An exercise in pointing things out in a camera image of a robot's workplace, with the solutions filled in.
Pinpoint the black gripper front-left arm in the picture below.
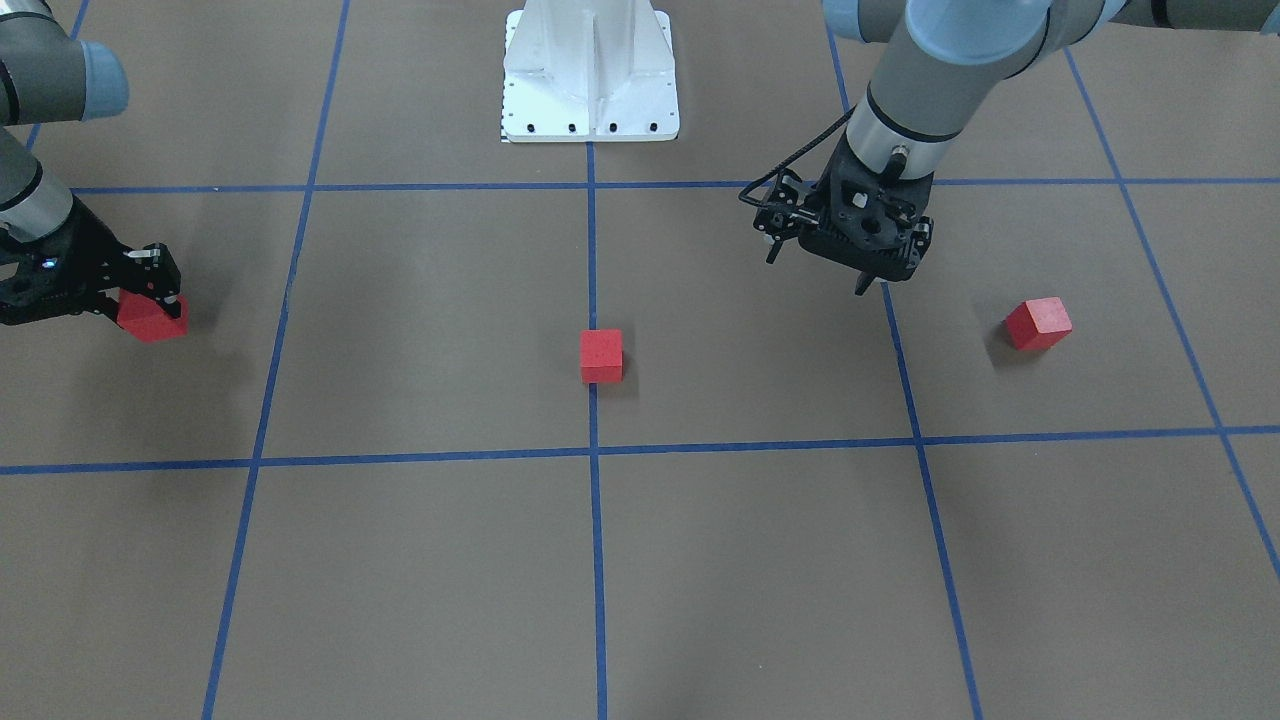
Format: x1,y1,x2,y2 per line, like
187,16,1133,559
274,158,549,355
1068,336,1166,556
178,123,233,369
751,140,934,296

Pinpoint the black gripper cable front-left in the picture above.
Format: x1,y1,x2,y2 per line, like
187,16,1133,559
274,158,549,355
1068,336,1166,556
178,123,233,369
739,110,856,211

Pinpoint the black gripper front-right arm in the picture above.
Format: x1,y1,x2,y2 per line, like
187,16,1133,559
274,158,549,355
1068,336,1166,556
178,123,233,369
1,199,182,325

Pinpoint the red block front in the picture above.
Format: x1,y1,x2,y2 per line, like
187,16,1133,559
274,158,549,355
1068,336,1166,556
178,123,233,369
1004,296,1074,352
114,290,189,343

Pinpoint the red block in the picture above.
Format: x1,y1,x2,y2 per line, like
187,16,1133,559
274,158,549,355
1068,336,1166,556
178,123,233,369
114,290,189,343
1004,296,1074,352
579,328,625,384

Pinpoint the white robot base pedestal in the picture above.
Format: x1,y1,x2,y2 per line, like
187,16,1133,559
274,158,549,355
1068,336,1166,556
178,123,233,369
500,1,681,143

